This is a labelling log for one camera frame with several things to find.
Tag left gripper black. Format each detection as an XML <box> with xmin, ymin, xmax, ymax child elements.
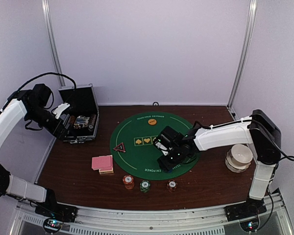
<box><xmin>25</xmin><ymin>105</ymin><xmax>76</xmax><ymax>141</ymax></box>

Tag brown poker chip stack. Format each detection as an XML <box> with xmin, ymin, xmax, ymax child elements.
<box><xmin>167</xmin><ymin>180</ymin><xmax>177</xmax><ymax>192</ymax></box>

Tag orange dealer button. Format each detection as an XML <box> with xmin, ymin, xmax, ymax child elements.
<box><xmin>148</xmin><ymin>118</ymin><xmax>157</xmax><ymax>125</ymax></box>

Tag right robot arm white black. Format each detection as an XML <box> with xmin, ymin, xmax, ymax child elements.
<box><xmin>153</xmin><ymin>109</ymin><xmax>294</xmax><ymax>221</ymax></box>

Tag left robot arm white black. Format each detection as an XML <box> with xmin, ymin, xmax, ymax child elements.
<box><xmin>0</xmin><ymin>84</ymin><xmax>77</xmax><ymax>222</ymax></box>

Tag blue card deck in case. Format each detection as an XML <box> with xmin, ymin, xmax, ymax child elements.
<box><xmin>73</xmin><ymin>116</ymin><xmax>90</xmax><ymax>129</ymax></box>

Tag brown chip row in case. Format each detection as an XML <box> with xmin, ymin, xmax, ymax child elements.
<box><xmin>88</xmin><ymin>114</ymin><xmax>98</xmax><ymax>131</ymax></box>

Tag round green poker mat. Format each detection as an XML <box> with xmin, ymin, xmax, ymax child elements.
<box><xmin>110</xmin><ymin>112</ymin><xmax>200</xmax><ymax>181</ymax></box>

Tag green poker chip stack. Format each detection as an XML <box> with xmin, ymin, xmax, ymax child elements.
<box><xmin>140</xmin><ymin>180</ymin><xmax>150</xmax><ymax>193</ymax></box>

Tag pink-backed playing card deck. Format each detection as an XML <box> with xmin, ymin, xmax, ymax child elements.
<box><xmin>91</xmin><ymin>155</ymin><xmax>113</xmax><ymax>170</ymax></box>

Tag white ceramic bowl stack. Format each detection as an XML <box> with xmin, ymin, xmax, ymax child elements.
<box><xmin>225</xmin><ymin>144</ymin><xmax>253</xmax><ymax>173</ymax></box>

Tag triangular all-in button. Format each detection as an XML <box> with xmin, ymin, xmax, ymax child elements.
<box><xmin>113</xmin><ymin>142</ymin><xmax>126</xmax><ymax>153</ymax></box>

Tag orange poker chip stack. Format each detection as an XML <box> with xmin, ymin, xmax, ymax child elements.
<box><xmin>122</xmin><ymin>175</ymin><xmax>135</xmax><ymax>190</ymax></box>

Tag gold card deck box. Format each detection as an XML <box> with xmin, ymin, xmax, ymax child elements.
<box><xmin>98</xmin><ymin>166</ymin><xmax>114</xmax><ymax>175</ymax></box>

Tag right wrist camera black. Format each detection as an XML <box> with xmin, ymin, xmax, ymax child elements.
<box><xmin>153</xmin><ymin>126</ymin><xmax>184</xmax><ymax>151</ymax></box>

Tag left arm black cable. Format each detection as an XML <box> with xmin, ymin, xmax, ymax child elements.
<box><xmin>8</xmin><ymin>72</ymin><xmax>77</xmax><ymax>103</ymax></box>

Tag front aluminium rail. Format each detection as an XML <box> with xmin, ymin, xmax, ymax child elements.
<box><xmin>9</xmin><ymin>188</ymin><xmax>294</xmax><ymax>235</ymax></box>

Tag left aluminium post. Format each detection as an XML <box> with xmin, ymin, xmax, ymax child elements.
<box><xmin>41</xmin><ymin>0</ymin><xmax>62</xmax><ymax>73</ymax></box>

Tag aluminium post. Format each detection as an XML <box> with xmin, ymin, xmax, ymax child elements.
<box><xmin>41</xmin><ymin>0</ymin><xmax>62</xmax><ymax>73</ymax></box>
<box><xmin>227</xmin><ymin>0</ymin><xmax>258</xmax><ymax>112</ymax></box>

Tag right aluminium post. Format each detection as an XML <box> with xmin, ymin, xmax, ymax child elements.
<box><xmin>227</xmin><ymin>0</ymin><xmax>258</xmax><ymax>112</ymax></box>

